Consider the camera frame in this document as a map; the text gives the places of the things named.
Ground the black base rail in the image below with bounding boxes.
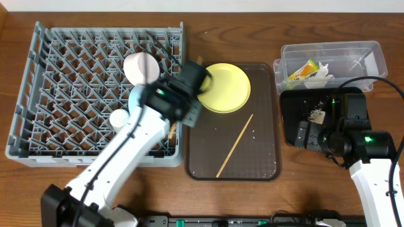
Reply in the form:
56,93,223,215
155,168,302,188
139,210,367,227

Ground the black waste tray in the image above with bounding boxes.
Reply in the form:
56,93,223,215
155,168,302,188
280,87,362,153

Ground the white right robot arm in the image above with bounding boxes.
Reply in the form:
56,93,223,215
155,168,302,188
294,119,403,226

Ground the crumpled white tissue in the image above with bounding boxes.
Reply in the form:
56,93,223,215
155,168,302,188
304,62,334,89

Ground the dark brown serving tray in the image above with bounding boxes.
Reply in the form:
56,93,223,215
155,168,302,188
185,63,282,181

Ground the yellow orange snack wrapper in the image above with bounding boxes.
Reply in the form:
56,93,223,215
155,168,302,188
288,59,319,80

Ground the pile of rice waste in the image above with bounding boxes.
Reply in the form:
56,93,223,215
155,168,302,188
304,101,326,124

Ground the white pink-rimmed bowl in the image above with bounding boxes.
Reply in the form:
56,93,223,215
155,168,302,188
123,52,160,86

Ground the clear plastic waste bin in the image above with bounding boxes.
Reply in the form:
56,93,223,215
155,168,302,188
273,41,388,94

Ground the yellow plate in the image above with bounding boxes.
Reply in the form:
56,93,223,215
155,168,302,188
198,63,251,114

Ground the white cup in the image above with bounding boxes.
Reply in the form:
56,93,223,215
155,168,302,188
109,109,130,133

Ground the light blue cup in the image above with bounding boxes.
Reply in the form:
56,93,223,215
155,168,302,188
128,84,145,115

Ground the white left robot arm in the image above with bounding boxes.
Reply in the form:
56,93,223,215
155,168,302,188
40,79,201,226

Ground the wooden chopstick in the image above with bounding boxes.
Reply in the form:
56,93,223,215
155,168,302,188
215,113,254,178
168,55,204,139

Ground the grey plastic dishwasher rack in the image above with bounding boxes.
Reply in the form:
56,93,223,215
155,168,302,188
5,23,186,167

